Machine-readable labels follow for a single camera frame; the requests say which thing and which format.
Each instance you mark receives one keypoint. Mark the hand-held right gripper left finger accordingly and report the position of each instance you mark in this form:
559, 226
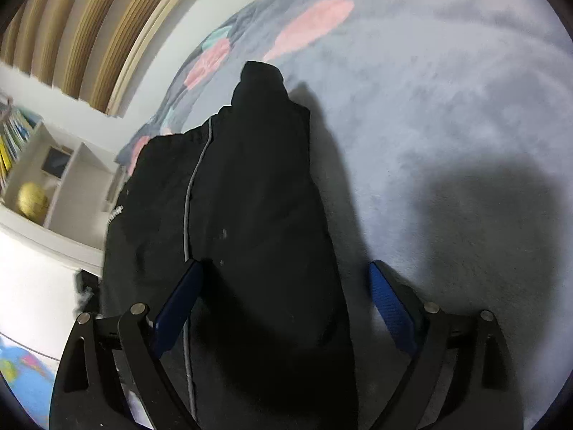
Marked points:
177, 309

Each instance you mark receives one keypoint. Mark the small dark object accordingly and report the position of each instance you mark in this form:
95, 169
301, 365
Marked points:
87, 291

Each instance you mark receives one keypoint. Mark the blue colourful map poster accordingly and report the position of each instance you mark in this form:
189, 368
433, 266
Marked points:
22, 380

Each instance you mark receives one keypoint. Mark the row of colourful books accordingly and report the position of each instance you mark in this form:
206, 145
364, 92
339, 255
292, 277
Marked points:
15, 139

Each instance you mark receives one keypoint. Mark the yellow ball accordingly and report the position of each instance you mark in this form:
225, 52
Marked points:
32, 198

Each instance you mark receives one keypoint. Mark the white shelf unit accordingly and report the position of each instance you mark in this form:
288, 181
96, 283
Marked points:
85, 179

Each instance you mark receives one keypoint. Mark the black jacket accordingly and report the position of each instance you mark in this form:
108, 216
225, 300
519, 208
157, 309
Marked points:
250, 210

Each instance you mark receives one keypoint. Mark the grey floral blanket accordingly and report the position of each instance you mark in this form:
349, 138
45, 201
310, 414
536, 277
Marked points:
425, 121

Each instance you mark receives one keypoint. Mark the dark framed box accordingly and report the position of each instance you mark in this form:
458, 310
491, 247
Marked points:
57, 162

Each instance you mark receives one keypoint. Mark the wooden slatted wall panel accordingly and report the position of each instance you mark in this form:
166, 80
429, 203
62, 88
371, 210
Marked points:
89, 31

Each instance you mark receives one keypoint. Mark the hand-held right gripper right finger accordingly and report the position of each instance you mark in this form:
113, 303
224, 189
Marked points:
391, 309

